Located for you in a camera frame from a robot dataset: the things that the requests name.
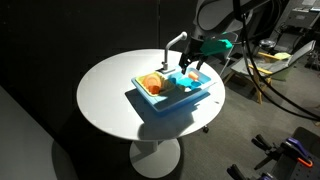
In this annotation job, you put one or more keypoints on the light blue toy sink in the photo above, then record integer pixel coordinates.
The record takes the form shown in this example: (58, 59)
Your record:
(173, 100)

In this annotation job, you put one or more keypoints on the pale green cushion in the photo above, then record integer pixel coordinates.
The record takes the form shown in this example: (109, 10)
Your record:
(282, 56)

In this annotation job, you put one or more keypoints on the grey equipment cart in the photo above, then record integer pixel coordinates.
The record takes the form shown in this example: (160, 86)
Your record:
(300, 23)

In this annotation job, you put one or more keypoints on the black bar clamp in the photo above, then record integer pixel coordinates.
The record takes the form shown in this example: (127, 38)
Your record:
(266, 146)

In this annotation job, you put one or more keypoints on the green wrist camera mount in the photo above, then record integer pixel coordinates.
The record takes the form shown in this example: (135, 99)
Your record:
(216, 46)

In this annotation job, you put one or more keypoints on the wooden folding lounge chair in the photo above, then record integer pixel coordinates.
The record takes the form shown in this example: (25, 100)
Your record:
(260, 70)

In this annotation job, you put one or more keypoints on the dark perforated board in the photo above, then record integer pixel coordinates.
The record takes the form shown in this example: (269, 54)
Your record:
(308, 140)

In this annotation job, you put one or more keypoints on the round white pedestal table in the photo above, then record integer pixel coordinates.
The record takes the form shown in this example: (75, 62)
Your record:
(106, 93)

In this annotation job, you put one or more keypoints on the orange bowl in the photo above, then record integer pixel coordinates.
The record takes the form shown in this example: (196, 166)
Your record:
(154, 89)

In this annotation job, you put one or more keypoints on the round metal bowl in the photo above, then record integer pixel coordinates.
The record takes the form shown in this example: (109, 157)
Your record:
(267, 43)

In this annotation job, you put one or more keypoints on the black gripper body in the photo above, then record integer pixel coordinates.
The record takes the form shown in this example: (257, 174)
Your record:
(193, 50)

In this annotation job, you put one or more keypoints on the blue plate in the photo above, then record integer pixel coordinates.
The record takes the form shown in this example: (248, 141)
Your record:
(182, 82)

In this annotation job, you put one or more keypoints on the grey toy faucet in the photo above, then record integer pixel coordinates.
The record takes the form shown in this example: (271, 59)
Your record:
(166, 53)

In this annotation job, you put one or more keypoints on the blue mug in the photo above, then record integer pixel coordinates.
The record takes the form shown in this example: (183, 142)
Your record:
(195, 84)

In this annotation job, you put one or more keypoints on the black caster wheel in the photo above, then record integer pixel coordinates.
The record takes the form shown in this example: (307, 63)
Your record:
(206, 129)

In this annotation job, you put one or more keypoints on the orange cup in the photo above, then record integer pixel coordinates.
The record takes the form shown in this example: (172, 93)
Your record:
(193, 76)

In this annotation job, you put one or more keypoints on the yellow dish rack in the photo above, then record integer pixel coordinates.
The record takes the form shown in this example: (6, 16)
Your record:
(141, 82)

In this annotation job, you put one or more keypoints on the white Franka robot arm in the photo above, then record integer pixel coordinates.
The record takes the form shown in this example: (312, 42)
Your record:
(216, 16)

